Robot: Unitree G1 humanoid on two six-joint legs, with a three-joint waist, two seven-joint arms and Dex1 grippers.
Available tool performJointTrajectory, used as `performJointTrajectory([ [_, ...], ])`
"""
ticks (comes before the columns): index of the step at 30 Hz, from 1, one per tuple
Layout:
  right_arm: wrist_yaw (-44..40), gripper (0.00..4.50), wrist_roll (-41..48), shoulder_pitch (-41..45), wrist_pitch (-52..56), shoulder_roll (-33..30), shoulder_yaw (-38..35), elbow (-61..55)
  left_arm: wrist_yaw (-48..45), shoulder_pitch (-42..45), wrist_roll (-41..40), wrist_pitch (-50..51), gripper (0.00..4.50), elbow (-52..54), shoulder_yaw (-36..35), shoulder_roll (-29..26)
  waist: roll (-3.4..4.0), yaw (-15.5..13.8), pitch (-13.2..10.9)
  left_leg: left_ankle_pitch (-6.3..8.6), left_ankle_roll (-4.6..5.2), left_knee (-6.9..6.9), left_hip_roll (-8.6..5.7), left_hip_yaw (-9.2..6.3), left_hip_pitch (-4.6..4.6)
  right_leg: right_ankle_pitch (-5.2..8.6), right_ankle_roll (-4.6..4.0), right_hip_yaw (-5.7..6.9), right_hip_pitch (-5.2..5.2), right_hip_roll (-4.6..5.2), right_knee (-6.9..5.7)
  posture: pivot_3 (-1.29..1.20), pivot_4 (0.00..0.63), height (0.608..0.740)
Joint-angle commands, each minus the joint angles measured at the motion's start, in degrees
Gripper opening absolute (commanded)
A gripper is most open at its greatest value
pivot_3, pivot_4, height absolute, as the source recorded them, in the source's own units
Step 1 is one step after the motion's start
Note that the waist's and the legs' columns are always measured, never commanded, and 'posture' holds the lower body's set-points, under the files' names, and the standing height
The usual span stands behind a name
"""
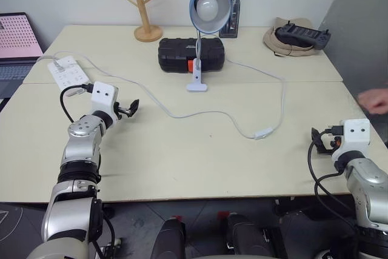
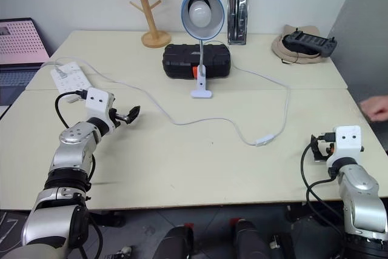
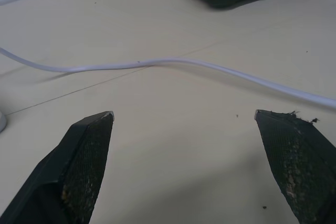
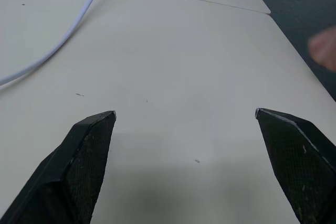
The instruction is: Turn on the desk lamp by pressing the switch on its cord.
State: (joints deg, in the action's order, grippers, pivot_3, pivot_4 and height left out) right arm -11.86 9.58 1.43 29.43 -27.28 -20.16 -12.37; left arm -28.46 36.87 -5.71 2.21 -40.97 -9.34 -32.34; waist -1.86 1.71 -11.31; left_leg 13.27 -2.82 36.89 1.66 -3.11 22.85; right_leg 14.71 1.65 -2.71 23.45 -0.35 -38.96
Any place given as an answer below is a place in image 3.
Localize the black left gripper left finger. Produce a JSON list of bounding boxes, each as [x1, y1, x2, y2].
[[0, 110, 115, 224]]

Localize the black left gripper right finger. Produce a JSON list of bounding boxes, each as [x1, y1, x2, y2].
[[254, 109, 336, 224]]

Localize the white round object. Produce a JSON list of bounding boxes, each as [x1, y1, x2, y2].
[[0, 111, 7, 133]]

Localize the white power cable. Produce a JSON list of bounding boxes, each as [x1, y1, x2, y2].
[[0, 47, 336, 110]]

